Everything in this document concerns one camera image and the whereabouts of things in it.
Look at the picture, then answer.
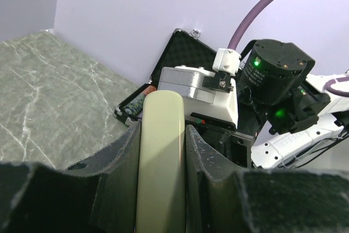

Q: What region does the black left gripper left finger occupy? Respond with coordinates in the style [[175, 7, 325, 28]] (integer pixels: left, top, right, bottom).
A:
[[1, 122, 141, 232]]

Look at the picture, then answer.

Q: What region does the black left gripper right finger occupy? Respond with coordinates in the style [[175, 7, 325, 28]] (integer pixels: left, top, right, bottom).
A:
[[185, 125, 348, 232]]

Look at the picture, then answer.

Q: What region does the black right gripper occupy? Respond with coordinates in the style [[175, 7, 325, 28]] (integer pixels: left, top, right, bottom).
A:
[[188, 81, 267, 168]]

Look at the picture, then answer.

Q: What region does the beige green stapler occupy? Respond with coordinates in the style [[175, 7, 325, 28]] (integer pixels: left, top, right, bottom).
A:
[[135, 90, 186, 232]]

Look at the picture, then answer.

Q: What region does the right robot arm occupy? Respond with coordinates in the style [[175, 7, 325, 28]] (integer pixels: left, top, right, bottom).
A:
[[193, 39, 348, 169]]

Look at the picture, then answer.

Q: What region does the blue yellow poker chip roll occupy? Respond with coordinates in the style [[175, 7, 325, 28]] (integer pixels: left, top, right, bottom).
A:
[[123, 93, 146, 116]]

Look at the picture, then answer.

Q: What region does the black poker chip case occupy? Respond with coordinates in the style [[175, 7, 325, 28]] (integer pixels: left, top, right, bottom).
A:
[[114, 28, 216, 126]]

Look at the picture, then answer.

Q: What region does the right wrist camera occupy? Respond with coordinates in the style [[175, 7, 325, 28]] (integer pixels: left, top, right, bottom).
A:
[[158, 48, 241, 128]]

